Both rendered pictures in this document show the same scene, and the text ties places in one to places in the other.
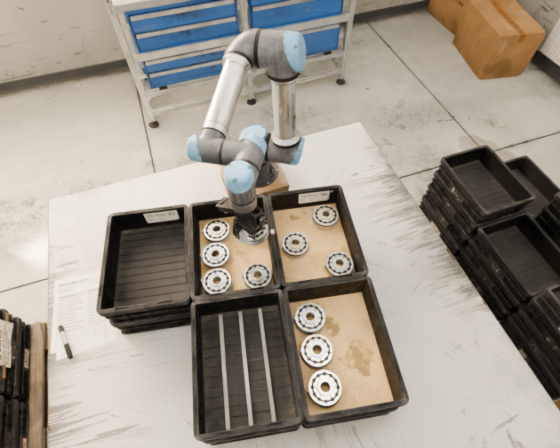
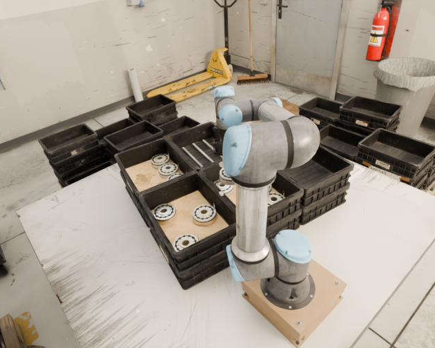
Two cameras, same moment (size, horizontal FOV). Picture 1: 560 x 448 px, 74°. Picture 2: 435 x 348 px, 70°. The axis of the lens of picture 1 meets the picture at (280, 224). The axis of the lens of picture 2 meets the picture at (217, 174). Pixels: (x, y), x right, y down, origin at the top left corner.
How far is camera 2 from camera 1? 1.73 m
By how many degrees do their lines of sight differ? 86
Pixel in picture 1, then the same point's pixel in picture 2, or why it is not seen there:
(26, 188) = not seen: outside the picture
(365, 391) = (138, 169)
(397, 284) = (116, 253)
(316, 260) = (184, 215)
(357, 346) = (144, 182)
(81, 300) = not seen: hidden behind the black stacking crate
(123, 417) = not seen: hidden behind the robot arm
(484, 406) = (67, 207)
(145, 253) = (313, 177)
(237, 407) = (202, 146)
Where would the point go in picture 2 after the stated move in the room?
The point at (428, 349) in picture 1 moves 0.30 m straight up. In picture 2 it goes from (97, 221) to (76, 174)
